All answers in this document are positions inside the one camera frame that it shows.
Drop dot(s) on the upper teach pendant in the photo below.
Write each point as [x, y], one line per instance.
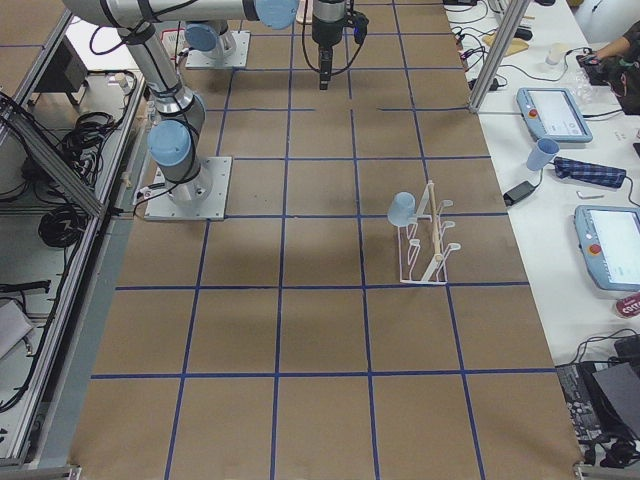
[553, 113]

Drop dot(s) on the clear plastic cup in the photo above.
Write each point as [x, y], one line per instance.
[555, 54]

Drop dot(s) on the lower teach pendant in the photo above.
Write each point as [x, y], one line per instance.
[608, 239]

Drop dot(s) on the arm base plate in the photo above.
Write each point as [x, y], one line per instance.
[197, 60]
[204, 198]

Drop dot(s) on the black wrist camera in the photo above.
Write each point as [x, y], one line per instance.
[358, 22]

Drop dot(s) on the white allen key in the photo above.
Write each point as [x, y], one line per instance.
[589, 195]

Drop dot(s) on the aluminium frame post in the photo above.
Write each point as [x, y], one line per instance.
[504, 34]

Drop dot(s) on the blue cup on table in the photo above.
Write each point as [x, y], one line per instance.
[543, 152]

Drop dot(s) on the white wire cup rack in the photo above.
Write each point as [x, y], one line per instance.
[423, 251]

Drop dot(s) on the person at table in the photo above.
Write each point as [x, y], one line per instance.
[617, 65]

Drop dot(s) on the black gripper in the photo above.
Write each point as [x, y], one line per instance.
[325, 31]

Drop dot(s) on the light blue plastic cup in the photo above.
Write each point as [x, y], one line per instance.
[401, 209]

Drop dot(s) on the teach pendant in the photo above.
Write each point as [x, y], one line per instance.
[608, 239]
[553, 113]

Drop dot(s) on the blue plaid folded umbrella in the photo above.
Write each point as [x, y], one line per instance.
[606, 176]

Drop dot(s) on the black power adapter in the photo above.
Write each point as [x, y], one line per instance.
[518, 193]

